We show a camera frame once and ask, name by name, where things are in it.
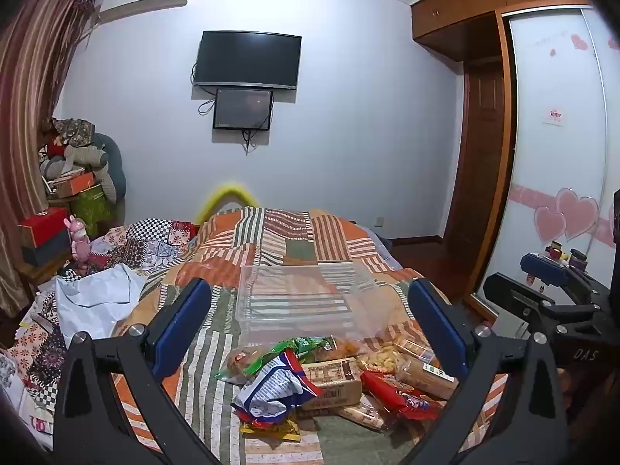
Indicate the pink plush toy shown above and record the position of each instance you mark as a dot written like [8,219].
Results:
[78,240]

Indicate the clear plastic storage bin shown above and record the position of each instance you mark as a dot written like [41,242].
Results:
[310,300]

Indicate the blue white snack packet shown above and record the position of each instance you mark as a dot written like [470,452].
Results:
[276,387]

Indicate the camouflage cloth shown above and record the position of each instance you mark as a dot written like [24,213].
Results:
[72,128]

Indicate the striped brown curtain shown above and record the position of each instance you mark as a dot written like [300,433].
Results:
[29,106]

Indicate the small red yellow bottle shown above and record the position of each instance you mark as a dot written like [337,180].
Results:
[554,250]

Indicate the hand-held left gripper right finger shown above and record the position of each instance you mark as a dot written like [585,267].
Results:
[438,329]

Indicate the yellow snack packet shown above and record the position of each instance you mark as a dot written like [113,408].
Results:
[271,431]

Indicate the orange box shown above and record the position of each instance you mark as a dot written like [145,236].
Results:
[75,185]

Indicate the checkered floral quilt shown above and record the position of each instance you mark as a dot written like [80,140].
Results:
[145,242]

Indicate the clear biscuit packet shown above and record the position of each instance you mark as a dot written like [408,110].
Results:
[426,378]

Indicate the small black monitor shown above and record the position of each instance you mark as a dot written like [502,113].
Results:
[242,109]

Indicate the grey plush toy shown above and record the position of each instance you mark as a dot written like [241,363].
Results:
[92,155]

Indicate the white cloth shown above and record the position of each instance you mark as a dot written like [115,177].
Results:
[97,295]

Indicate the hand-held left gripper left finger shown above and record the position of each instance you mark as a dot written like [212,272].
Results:
[186,319]

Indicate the white heart-sticker sliding door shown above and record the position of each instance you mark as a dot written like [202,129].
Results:
[552,106]

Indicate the wooden wardrobe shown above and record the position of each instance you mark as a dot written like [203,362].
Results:
[460,5]

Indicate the yellow hoop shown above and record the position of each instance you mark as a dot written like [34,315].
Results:
[227,191]

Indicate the light blue bedsheet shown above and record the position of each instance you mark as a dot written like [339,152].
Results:
[380,247]

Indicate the red box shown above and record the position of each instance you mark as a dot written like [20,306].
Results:
[43,225]

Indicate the brown printed cracker packet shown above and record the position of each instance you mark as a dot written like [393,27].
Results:
[334,379]

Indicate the small dark jar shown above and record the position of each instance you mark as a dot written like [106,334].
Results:
[577,257]

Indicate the brown wooden door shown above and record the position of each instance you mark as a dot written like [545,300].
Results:
[477,155]

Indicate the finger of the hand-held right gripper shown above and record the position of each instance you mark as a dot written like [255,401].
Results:
[513,295]
[545,269]

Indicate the green-label fried snack packet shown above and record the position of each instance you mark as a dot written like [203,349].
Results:
[339,348]

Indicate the red snack packet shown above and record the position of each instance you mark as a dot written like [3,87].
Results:
[402,395]

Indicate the black wall television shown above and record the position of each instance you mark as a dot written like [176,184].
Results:
[247,60]

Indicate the orange-edged clear snack packet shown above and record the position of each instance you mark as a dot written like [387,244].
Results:
[368,415]

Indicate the clear twisted pastry packet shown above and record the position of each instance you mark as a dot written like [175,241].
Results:
[382,357]

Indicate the green bag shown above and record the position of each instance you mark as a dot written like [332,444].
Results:
[92,208]

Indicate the dark grey box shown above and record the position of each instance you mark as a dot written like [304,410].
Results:
[46,254]

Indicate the green-edged clear snack packet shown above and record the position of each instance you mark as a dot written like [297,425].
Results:
[237,363]

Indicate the orange patchwork blanket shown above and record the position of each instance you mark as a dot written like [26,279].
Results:
[290,247]

